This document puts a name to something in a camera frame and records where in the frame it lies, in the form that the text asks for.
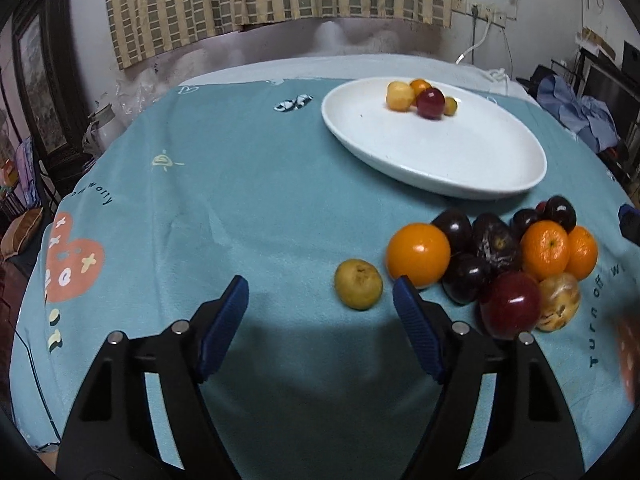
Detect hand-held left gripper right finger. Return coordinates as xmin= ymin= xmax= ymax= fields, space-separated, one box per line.
xmin=392 ymin=275 xmax=586 ymax=480

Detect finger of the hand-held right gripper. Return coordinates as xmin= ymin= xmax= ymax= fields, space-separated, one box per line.
xmin=618 ymin=202 xmax=640 ymax=247

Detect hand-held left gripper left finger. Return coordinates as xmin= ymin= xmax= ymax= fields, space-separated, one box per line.
xmin=54 ymin=275 xmax=250 ymax=480

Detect dark purple plum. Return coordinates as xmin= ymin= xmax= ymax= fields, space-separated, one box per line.
xmin=431 ymin=208 xmax=474 ymax=256
xmin=511 ymin=208 xmax=541 ymax=237
xmin=442 ymin=253 xmax=493 ymax=306
xmin=545 ymin=195 xmax=578 ymax=234

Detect yellow-green pear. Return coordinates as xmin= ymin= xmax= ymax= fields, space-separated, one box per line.
xmin=334 ymin=258 xmax=384 ymax=311

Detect red apple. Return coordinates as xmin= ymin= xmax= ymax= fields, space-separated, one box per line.
xmin=479 ymin=271 xmax=542 ymax=341

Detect pale spotted yellow fruit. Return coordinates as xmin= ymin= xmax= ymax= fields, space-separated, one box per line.
xmin=536 ymin=273 xmax=582 ymax=333

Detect wrinkled dark purple fruit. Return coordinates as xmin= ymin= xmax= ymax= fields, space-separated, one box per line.
xmin=472 ymin=213 xmax=523 ymax=275

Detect white oval plate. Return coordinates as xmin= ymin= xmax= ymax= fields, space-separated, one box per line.
xmin=321 ymin=77 xmax=547 ymax=201

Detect teal printed blanket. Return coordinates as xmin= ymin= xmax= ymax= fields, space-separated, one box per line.
xmin=10 ymin=77 xmax=640 ymax=480

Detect blue clothes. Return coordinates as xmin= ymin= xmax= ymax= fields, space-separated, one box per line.
xmin=537 ymin=74 xmax=622 ymax=153

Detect black monitor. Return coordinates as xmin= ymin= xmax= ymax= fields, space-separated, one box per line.
xmin=580 ymin=40 xmax=640 ymax=133

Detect red plum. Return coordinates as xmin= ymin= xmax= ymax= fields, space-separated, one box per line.
xmin=417 ymin=87 xmax=446 ymax=120

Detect brown cushion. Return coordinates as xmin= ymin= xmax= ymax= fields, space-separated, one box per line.
xmin=0 ymin=207 xmax=46 ymax=260

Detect white kettle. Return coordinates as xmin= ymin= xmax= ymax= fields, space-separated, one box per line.
xmin=82 ymin=104 xmax=123 ymax=155

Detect pale yellow round fruit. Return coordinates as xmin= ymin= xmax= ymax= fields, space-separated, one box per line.
xmin=386 ymin=81 xmax=416 ymax=113

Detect white sheet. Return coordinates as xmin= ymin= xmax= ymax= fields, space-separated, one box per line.
xmin=177 ymin=52 xmax=531 ymax=98

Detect checked beige curtain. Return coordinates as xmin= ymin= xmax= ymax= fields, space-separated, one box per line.
xmin=102 ymin=0 xmax=453 ymax=71

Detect white knotted cord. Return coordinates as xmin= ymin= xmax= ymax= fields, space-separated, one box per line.
xmin=484 ymin=67 xmax=512 ymax=95

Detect white charging cable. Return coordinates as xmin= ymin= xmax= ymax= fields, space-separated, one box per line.
xmin=455 ymin=7 xmax=493 ymax=66

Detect white wall socket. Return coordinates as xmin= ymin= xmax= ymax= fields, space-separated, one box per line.
xmin=452 ymin=0 xmax=507 ymax=24

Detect dark wooden picture frame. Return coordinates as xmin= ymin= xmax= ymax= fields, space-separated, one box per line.
xmin=10 ymin=0 xmax=96 ymax=181

